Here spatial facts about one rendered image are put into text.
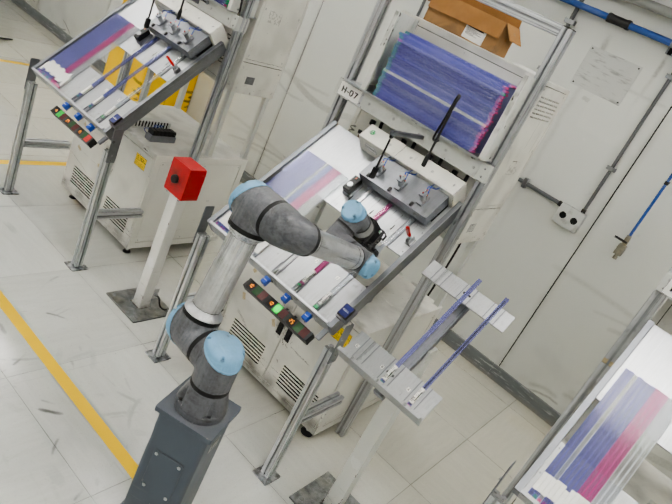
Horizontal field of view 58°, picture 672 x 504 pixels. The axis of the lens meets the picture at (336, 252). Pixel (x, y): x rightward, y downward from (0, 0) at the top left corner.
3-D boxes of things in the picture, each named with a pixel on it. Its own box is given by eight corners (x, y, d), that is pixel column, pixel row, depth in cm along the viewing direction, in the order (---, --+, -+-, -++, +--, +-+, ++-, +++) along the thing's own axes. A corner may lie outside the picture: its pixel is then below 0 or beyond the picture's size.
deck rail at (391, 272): (332, 336, 214) (331, 328, 209) (328, 332, 215) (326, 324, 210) (462, 213, 238) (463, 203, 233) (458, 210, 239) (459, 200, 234)
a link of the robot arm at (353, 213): (333, 212, 194) (351, 192, 195) (342, 226, 204) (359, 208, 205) (350, 226, 191) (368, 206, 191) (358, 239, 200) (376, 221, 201)
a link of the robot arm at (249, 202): (181, 367, 169) (272, 199, 154) (154, 333, 177) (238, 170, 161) (214, 364, 179) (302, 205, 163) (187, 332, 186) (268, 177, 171)
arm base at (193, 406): (209, 434, 167) (221, 408, 163) (163, 405, 169) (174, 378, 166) (234, 407, 181) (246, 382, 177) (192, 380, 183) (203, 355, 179)
